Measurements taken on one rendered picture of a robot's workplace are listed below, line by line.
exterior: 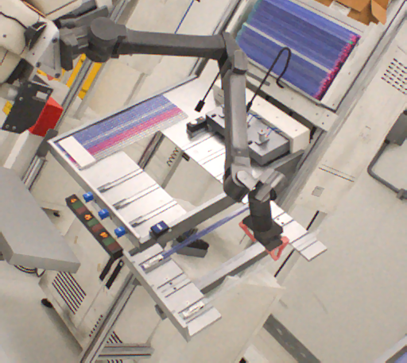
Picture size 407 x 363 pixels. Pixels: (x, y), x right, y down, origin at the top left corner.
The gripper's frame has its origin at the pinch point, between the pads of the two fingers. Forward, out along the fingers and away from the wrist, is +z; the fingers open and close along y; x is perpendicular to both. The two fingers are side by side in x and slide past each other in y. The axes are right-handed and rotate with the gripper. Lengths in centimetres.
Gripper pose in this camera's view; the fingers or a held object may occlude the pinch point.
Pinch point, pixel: (265, 248)
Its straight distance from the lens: 180.3
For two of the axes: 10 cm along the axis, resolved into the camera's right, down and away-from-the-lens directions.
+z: 1.5, 7.7, 6.2
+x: -8.2, 4.4, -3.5
